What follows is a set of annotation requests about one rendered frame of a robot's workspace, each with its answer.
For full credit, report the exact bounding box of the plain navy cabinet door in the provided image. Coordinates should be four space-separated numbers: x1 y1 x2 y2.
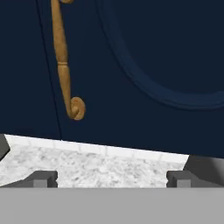
0 0 62 141

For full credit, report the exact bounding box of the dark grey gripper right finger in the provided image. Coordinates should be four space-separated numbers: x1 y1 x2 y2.
166 170 224 188

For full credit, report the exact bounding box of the brass scroll cabinet handle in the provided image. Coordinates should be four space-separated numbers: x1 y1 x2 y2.
50 0 87 122

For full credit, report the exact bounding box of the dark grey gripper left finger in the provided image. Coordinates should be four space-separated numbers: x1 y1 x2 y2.
0 171 59 188

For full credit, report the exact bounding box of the dark grey object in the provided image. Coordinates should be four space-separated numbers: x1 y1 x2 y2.
0 133 11 162

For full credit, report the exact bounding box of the navy cabinet door with oval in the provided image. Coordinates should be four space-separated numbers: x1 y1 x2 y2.
35 0 224 159

